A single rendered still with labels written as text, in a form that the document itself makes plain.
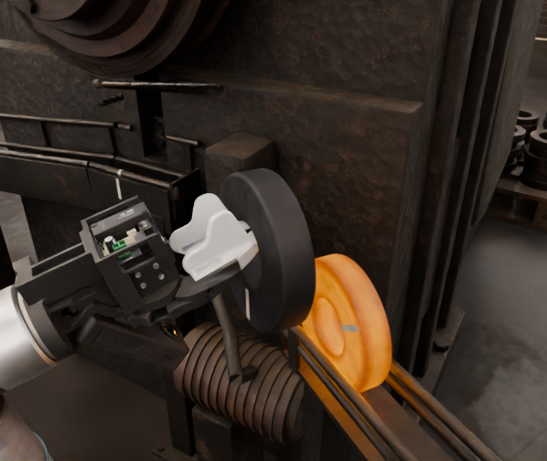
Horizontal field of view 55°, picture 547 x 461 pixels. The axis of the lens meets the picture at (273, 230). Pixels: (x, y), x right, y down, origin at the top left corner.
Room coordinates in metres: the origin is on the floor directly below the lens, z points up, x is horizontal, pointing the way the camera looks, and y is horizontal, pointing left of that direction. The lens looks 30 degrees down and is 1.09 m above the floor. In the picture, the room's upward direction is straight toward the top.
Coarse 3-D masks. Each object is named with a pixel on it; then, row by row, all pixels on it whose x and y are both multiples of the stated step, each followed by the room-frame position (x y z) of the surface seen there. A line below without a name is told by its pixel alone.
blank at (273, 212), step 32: (224, 192) 0.46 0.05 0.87; (256, 192) 0.40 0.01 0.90; (288, 192) 0.40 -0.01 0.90; (256, 224) 0.39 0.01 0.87; (288, 224) 0.37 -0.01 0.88; (256, 256) 0.44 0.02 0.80; (288, 256) 0.36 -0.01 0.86; (256, 288) 0.39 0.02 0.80; (288, 288) 0.35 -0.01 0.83; (256, 320) 0.39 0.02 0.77; (288, 320) 0.35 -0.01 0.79
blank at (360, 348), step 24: (336, 264) 0.46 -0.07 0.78; (336, 288) 0.44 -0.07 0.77; (360, 288) 0.43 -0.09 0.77; (312, 312) 0.48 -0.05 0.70; (336, 312) 0.44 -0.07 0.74; (360, 312) 0.41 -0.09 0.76; (384, 312) 0.41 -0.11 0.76; (312, 336) 0.48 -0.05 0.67; (336, 336) 0.47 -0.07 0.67; (360, 336) 0.39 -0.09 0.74; (384, 336) 0.40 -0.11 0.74; (336, 360) 0.43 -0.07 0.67; (360, 360) 0.39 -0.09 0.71; (384, 360) 0.39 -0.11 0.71; (360, 384) 0.39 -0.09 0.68
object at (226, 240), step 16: (208, 224) 0.38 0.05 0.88; (224, 224) 0.38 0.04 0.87; (240, 224) 0.39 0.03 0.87; (208, 240) 0.38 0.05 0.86; (224, 240) 0.38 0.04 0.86; (240, 240) 0.39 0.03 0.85; (192, 256) 0.37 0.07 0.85; (208, 256) 0.37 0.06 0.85; (224, 256) 0.38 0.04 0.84; (240, 256) 0.38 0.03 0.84; (192, 272) 0.37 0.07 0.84; (208, 272) 0.37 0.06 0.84
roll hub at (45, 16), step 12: (12, 0) 0.81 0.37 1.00; (36, 0) 0.79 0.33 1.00; (48, 0) 0.77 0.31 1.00; (60, 0) 0.76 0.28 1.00; (72, 0) 0.75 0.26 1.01; (84, 0) 0.74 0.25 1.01; (96, 0) 0.75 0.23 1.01; (108, 0) 0.77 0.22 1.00; (24, 12) 0.80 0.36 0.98; (36, 12) 0.79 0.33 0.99; (48, 12) 0.78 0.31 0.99; (60, 12) 0.76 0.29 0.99; (72, 12) 0.75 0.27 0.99; (84, 12) 0.76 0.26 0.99; (96, 12) 0.79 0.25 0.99
